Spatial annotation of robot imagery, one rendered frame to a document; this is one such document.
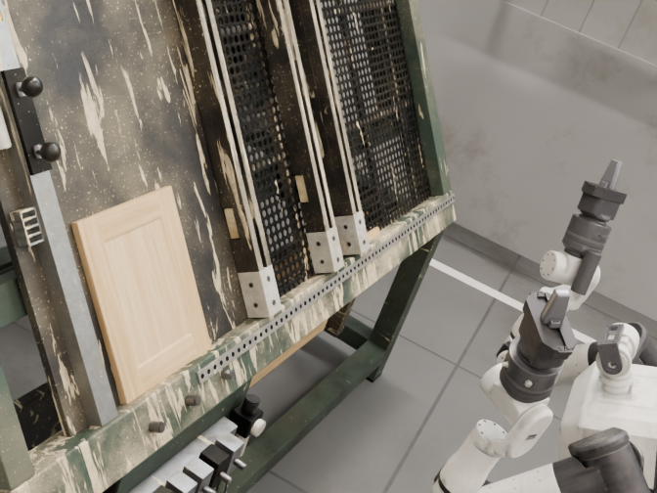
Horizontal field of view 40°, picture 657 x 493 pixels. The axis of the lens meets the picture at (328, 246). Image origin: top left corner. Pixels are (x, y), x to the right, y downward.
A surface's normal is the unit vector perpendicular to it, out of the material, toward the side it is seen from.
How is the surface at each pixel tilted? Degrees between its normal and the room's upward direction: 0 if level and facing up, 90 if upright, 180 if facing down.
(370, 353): 0
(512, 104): 90
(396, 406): 0
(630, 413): 23
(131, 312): 56
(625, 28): 90
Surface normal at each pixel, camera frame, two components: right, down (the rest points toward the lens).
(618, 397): -0.07, -0.93
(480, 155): -0.39, 0.35
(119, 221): 0.86, -0.06
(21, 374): 0.30, -0.83
